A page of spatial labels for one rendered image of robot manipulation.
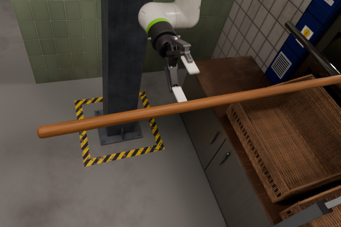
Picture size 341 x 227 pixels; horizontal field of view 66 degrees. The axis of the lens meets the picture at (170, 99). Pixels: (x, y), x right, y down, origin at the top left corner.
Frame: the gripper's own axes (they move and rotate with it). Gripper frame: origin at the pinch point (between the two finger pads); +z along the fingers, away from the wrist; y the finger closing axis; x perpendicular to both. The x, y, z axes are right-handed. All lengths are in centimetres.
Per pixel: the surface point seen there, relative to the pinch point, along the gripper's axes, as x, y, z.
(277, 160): -65, 61, 10
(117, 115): 22.0, -0.3, 6.3
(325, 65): -63, 3, -3
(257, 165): -50, 58, 11
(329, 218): -73, 61, 43
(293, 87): -35.5, -0.4, 7.0
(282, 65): -98, 46, -43
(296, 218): -39, 39, 39
